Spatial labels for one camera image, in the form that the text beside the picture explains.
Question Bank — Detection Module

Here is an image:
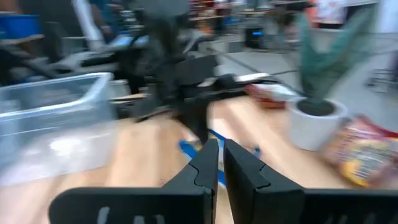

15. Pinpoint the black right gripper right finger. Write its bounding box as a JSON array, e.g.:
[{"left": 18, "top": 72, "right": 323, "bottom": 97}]
[{"left": 223, "top": 138, "right": 398, "bottom": 224}]

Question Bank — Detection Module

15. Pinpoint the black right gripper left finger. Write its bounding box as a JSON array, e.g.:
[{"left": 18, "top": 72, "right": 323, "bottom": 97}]
[{"left": 48, "top": 138, "right": 220, "bottom": 224}]

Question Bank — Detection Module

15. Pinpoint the blue Maruchan noodle pack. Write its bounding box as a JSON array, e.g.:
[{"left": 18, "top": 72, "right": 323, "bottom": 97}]
[{"left": 177, "top": 129, "right": 262, "bottom": 187}]

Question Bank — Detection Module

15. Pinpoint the red Maruchan noodle pack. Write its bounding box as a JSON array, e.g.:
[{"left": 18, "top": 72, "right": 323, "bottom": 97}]
[
  {"left": 322, "top": 114, "right": 398, "bottom": 189},
  {"left": 247, "top": 81, "right": 301, "bottom": 110}
]

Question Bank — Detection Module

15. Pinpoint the black box with blue light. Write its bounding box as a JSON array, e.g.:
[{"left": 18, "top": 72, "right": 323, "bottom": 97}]
[{"left": 244, "top": 26, "right": 266, "bottom": 50}]

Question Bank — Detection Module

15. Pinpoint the blue monitor screen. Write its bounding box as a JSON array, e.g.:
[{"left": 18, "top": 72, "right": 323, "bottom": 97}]
[{"left": 104, "top": 33, "right": 152, "bottom": 53}]

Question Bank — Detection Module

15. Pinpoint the green plant in white pot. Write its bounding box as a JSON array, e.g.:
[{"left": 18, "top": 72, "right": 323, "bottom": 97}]
[{"left": 287, "top": 4, "right": 379, "bottom": 152}]

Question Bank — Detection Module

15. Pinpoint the clear plastic bin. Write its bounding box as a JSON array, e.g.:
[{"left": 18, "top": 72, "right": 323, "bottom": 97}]
[{"left": 0, "top": 72, "right": 118, "bottom": 186}]

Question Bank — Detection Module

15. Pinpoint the blue crate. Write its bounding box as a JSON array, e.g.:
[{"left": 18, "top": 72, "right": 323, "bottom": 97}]
[{"left": 0, "top": 14, "right": 43, "bottom": 40}]

